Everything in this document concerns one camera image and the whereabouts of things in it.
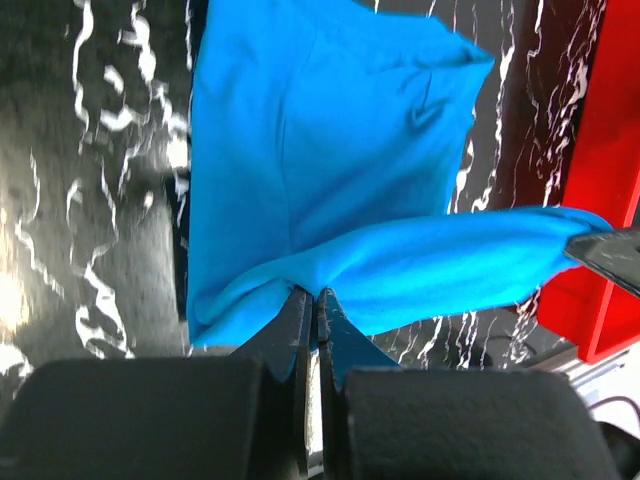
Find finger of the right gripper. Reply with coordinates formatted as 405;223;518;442
564;228;640;298

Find red plastic bin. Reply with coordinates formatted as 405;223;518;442
538;1;639;364

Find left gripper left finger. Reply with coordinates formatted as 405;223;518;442
1;289;313;479

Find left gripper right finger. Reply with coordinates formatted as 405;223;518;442
317;289;619;479

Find blue t-shirt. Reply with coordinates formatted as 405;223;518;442
186;1;610;347

